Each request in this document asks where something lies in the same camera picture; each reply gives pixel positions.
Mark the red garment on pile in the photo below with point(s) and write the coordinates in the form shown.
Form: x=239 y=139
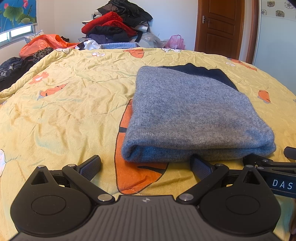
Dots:
x=110 y=19

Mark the lotus flower window blind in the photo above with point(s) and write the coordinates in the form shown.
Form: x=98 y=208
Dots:
x=17 y=13

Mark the pink plastic bag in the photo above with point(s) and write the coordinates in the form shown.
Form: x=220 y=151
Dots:
x=175 y=42

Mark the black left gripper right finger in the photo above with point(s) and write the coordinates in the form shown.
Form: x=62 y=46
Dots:
x=234 y=202

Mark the window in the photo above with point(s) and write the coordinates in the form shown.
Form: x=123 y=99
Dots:
x=15 y=35

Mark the orange garment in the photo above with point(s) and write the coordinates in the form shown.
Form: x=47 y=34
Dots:
x=43 y=41

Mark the dark navy garment on pile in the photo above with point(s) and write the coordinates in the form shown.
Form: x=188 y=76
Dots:
x=106 y=34

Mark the black garment on pile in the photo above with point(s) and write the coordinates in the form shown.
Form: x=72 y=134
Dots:
x=132 y=14

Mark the yellow patterned quilt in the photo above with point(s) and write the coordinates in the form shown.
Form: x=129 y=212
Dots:
x=69 y=107

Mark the brown wooden door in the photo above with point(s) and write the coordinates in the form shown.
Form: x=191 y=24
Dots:
x=220 y=27

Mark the light blue folded cloth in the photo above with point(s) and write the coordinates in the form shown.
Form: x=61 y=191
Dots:
x=125 y=45

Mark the white wardrobe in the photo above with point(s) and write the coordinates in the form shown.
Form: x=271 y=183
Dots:
x=275 y=50

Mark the white silver plastic bag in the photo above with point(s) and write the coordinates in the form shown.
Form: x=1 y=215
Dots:
x=88 y=45

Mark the grey knit sweater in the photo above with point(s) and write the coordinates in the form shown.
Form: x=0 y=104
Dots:
x=176 y=115

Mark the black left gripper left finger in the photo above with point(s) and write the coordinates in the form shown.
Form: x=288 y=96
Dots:
x=56 y=202

